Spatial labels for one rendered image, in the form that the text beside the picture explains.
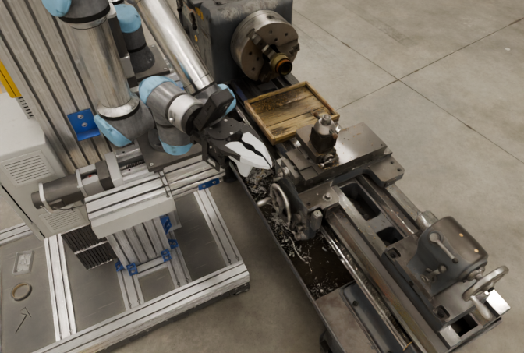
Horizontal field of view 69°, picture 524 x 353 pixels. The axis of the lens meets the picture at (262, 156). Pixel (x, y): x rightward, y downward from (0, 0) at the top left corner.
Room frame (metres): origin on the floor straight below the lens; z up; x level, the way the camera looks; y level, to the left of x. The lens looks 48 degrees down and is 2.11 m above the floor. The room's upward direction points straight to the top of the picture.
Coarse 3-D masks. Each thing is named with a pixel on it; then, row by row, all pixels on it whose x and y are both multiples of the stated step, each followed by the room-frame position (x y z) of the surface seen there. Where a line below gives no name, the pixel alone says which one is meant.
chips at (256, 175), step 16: (240, 176) 1.26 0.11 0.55; (256, 176) 1.25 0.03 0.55; (272, 176) 1.25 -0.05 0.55; (256, 192) 1.14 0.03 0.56; (272, 208) 1.06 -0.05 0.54; (272, 224) 0.96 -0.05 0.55; (288, 224) 0.95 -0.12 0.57; (288, 240) 0.88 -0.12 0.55; (304, 240) 0.89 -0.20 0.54; (320, 240) 0.89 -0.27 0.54; (304, 256) 0.80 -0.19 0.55; (320, 256) 0.80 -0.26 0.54; (336, 256) 0.80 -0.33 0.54; (304, 272) 0.73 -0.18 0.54; (320, 272) 0.73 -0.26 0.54; (336, 272) 0.73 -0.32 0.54; (320, 288) 0.66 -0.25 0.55; (336, 288) 0.66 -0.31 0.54
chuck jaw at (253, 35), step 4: (252, 32) 1.56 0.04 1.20; (248, 36) 1.56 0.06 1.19; (252, 36) 1.54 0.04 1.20; (256, 36) 1.55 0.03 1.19; (252, 40) 1.54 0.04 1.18; (256, 40) 1.53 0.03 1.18; (260, 40) 1.51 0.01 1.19; (256, 44) 1.50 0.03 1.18; (260, 44) 1.52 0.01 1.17; (264, 44) 1.52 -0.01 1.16; (260, 48) 1.51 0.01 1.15; (264, 48) 1.51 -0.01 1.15; (268, 48) 1.51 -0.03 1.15; (264, 52) 1.50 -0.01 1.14; (268, 52) 1.51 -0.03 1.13; (272, 52) 1.51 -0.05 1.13; (268, 56) 1.50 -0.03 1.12; (272, 56) 1.50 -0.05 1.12
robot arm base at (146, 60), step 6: (138, 48) 1.34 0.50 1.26; (144, 48) 1.37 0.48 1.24; (132, 54) 1.33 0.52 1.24; (138, 54) 1.34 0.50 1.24; (144, 54) 1.35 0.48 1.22; (150, 54) 1.39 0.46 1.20; (132, 60) 1.32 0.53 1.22; (138, 60) 1.33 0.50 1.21; (144, 60) 1.34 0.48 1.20; (150, 60) 1.37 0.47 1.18; (132, 66) 1.31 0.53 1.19; (138, 66) 1.32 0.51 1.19; (144, 66) 1.33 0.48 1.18; (150, 66) 1.35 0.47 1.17
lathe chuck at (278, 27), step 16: (256, 16) 1.64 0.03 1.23; (272, 16) 1.65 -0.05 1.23; (240, 32) 1.60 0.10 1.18; (256, 32) 1.55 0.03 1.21; (272, 32) 1.59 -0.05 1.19; (288, 32) 1.62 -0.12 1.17; (240, 48) 1.54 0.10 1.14; (256, 48) 1.55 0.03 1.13; (272, 48) 1.66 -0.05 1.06; (240, 64) 1.52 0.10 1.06; (256, 64) 1.55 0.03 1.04; (256, 80) 1.55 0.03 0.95
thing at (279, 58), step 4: (276, 56) 1.50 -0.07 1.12; (280, 56) 1.49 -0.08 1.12; (284, 56) 1.50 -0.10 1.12; (272, 60) 1.49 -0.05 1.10; (276, 60) 1.48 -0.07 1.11; (280, 60) 1.47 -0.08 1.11; (284, 60) 1.47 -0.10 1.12; (288, 60) 1.48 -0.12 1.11; (272, 64) 1.48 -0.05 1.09; (276, 64) 1.46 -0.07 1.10; (280, 64) 1.45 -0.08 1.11; (284, 64) 1.45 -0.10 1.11; (288, 64) 1.46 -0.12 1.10; (272, 68) 1.49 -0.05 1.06; (276, 68) 1.46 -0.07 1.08; (280, 68) 1.44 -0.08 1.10; (284, 68) 1.49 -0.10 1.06; (288, 68) 1.48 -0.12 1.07; (280, 72) 1.44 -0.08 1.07; (284, 72) 1.46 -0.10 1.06; (288, 72) 1.46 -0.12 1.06
